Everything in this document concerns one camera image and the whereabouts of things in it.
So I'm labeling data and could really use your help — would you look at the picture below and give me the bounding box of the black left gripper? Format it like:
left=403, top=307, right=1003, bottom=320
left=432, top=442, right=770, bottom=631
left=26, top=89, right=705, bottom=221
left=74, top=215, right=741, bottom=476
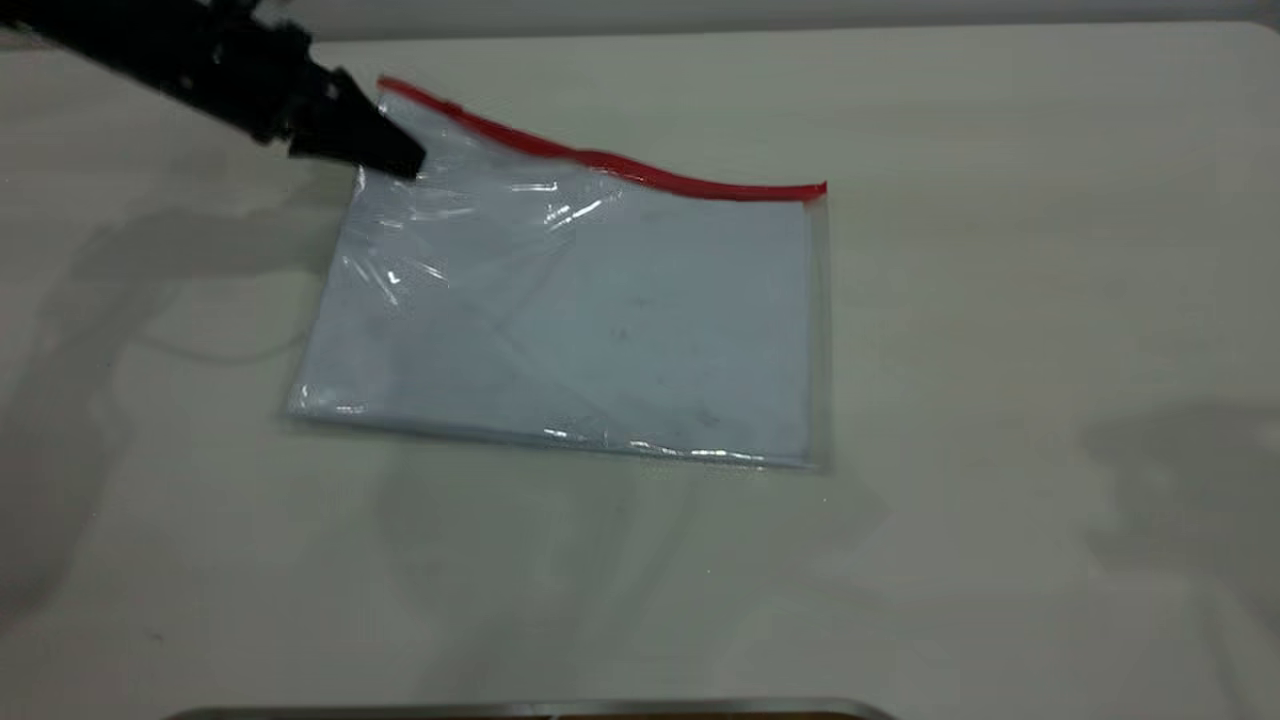
left=185, top=0, right=429, bottom=183

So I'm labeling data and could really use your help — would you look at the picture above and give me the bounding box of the clear plastic red-zipper bag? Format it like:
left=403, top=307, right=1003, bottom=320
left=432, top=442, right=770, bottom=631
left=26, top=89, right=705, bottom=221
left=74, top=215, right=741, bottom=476
left=286, top=75, right=833, bottom=472

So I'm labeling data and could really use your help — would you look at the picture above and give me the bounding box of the white paper sheets stack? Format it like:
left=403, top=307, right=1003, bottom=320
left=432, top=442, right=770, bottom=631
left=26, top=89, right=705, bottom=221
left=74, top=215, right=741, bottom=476
left=292, top=165, right=813, bottom=467

